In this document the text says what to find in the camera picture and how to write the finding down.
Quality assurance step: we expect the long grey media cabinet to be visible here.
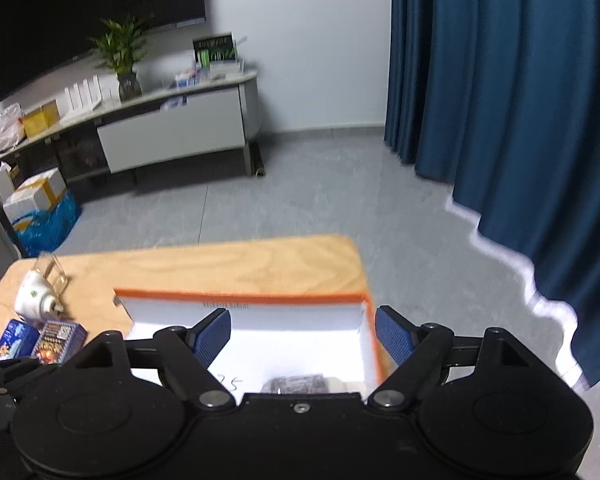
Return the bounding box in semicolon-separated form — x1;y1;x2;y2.
0;67;262;187

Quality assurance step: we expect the orange cardboard box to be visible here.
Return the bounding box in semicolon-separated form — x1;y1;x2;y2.
112;287;398;396

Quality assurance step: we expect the clear tray with small items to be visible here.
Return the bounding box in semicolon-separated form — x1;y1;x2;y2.
172;67;216;89

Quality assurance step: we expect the potted green plant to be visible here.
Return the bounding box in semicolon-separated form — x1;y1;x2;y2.
87;15;154;102

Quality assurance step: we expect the blue tin box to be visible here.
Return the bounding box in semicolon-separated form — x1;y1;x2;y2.
0;319;42;362

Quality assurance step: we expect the large black television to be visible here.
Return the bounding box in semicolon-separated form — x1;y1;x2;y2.
0;0;207;105

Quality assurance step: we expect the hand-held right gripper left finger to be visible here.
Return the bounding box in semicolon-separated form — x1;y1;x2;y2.
67;307;236;408

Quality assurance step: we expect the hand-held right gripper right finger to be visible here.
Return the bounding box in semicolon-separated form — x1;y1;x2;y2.
369;305;536;408

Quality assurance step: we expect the blue curtain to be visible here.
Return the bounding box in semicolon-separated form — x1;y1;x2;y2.
383;0;600;390

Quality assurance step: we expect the yellow box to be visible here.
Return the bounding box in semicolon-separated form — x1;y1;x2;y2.
21;101;61;135

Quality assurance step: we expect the white router with antennas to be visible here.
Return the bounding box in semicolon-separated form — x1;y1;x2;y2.
56;76;106;117

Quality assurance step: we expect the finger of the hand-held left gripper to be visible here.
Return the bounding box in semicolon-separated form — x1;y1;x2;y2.
0;362;63;401

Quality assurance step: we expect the white plastic bag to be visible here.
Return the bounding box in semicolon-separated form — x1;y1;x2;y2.
0;104;27;150

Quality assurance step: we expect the white plug-in device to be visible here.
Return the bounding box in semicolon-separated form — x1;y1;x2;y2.
16;269;65;320

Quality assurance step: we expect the green and black box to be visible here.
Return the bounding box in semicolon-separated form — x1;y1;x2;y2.
192;33;239;69

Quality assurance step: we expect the black textured object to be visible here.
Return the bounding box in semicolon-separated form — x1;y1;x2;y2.
261;374;332;395

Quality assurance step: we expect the dark playing card box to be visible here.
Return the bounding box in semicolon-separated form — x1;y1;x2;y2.
31;320;89;366

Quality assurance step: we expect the cardboard shipping box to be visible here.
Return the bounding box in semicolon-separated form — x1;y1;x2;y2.
2;168;69;224

